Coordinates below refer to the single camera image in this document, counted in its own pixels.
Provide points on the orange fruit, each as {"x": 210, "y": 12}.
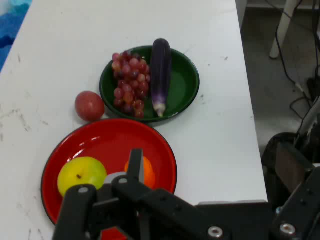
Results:
{"x": 149, "y": 172}

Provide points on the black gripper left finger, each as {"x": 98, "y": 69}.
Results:
{"x": 140, "y": 197}

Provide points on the red grape bunch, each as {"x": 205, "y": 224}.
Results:
{"x": 130, "y": 82}

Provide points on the red round plate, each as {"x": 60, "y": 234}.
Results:
{"x": 112, "y": 142}

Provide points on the black bulky floor object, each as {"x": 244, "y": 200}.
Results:
{"x": 287, "y": 162}

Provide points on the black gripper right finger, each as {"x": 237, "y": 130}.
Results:
{"x": 302, "y": 212}

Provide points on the purple eggplant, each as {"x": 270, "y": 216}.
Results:
{"x": 160, "y": 75}

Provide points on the yellow-green apple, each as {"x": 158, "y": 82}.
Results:
{"x": 80, "y": 170}

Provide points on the dark green round plate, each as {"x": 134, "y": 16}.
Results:
{"x": 182, "y": 85}

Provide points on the dark blue foam mat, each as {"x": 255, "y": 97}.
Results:
{"x": 11, "y": 25}
{"x": 5, "y": 52}

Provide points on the light blue foam mat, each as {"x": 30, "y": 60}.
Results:
{"x": 15, "y": 5}

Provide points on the reddish round fruit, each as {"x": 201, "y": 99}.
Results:
{"x": 89, "y": 106}

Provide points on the white furniture leg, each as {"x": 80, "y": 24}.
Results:
{"x": 283, "y": 30}

